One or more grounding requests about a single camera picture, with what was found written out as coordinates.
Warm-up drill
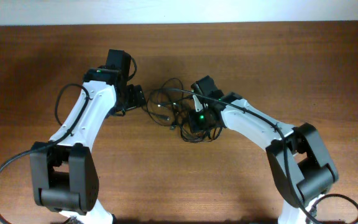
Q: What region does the black USB cable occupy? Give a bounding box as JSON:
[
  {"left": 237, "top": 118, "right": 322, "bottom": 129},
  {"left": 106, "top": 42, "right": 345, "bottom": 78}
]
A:
[{"left": 144, "top": 77, "right": 223, "bottom": 143}]

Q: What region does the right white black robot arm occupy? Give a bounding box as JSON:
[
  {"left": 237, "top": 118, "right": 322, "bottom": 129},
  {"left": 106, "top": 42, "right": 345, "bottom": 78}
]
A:
[{"left": 189, "top": 76, "right": 339, "bottom": 223}]

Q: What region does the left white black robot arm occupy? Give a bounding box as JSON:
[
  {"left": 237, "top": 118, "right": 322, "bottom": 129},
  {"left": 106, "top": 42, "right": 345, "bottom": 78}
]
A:
[{"left": 30, "top": 49, "right": 145, "bottom": 223}]

